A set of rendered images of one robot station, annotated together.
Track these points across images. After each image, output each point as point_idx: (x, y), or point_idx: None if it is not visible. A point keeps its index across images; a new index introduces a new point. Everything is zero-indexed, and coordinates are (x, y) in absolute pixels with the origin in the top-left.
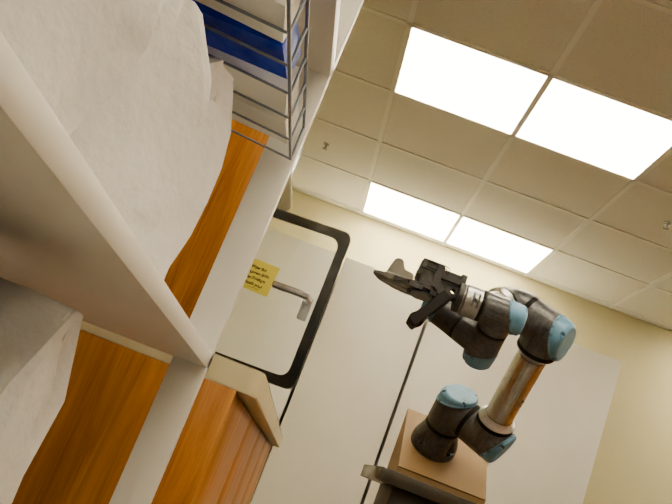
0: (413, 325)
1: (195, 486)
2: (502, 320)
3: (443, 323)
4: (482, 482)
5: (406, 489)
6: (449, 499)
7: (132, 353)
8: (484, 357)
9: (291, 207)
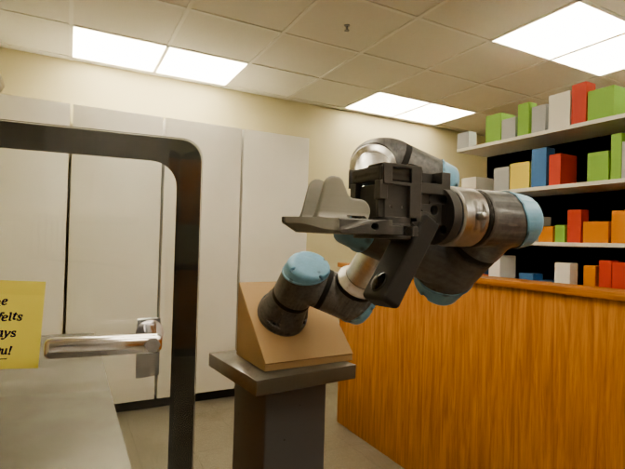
0: (396, 307)
1: None
2: (516, 236)
3: None
4: (339, 333)
5: (286, 390)
6: (327, 375)
7: None
8: (465, 289)
9: (4, 87)
